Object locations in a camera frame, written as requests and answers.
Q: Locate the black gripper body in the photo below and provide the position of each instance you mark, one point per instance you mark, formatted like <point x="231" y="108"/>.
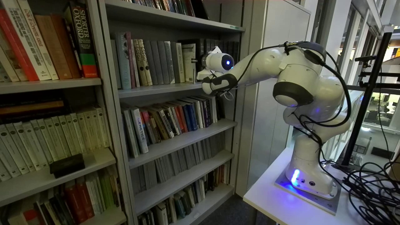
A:
<point x="199" y="60"/>

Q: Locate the thin white book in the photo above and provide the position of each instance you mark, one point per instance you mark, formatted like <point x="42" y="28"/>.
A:
<point x="189" y="54"/>

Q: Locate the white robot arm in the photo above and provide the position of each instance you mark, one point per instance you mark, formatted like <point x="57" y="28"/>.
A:
<point x="308" y="84"/>

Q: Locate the brown book upper shelf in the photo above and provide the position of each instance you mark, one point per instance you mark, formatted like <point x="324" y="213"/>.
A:
<point x="59" y="46"/>

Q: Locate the red book upper shelf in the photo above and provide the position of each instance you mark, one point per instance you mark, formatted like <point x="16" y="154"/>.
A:
<point x="17" y="46"/>

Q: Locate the white bookshelf unit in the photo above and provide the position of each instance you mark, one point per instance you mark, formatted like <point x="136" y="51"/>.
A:
<point x="107" y="16"/>

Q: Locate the black box on shelf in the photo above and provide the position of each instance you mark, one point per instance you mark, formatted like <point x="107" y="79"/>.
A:
<point x="68" y="165"/>

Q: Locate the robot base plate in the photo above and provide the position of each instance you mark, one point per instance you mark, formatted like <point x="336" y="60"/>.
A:
<point x="298" y="185"/>

